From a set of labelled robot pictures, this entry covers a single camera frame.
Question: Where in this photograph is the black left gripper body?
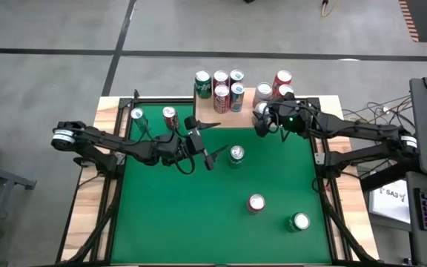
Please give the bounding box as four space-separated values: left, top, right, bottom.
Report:
176 115 214 171

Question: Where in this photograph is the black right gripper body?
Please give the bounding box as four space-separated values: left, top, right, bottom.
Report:
254 92 314 138

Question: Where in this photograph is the white pink soda can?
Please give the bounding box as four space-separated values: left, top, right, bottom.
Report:
253 81 274 107

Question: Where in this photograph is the green Sprite can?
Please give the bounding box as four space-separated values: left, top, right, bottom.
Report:
228 145 246 168
284 212 311 234
194 70 214 99

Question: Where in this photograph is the red Fanta strawberry can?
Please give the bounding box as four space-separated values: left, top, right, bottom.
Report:
275 84 295 99
271 69 293 90
246 193 267 214

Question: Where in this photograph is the red Coca-Cola can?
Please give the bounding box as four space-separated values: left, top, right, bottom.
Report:
213 84 231 114
212 69 231 88
161 105 181 131

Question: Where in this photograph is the blue slim energy drink can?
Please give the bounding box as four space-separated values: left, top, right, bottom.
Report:
229 68 245 85
130 107 150 133

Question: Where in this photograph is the green table mat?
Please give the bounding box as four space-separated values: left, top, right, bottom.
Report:
110 102 333 265

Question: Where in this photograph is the black desk support bar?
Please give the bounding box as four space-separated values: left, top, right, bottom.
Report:
360 159 422 194

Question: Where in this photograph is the white paper sign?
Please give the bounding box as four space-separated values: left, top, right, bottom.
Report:
368 179 411 225

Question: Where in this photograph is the wooden shelf black metal frame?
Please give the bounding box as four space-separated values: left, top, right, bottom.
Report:
193 83 296 144

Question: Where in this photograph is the black metal table frame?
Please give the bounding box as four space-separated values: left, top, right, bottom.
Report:
56 88 381 267

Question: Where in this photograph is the tangled floor cable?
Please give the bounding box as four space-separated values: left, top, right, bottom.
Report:
342 95 417 166

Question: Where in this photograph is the yellow floor cable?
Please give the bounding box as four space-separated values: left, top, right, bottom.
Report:
320 0 335 19

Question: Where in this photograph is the black sleeved cable bundle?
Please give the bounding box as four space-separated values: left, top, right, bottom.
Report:
63 174 124 265
315 177 372 264

